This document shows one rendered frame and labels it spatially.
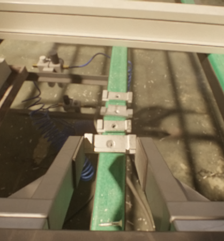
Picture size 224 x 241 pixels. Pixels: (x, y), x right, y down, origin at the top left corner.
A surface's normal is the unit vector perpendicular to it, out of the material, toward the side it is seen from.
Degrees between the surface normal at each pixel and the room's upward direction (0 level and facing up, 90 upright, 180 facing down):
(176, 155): 0
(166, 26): 90
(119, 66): 0
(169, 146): 0
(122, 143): 18
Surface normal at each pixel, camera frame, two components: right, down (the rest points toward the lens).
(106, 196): 0.02, -0.58
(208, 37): -0.09, 0.81
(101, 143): 0.02, -0.31
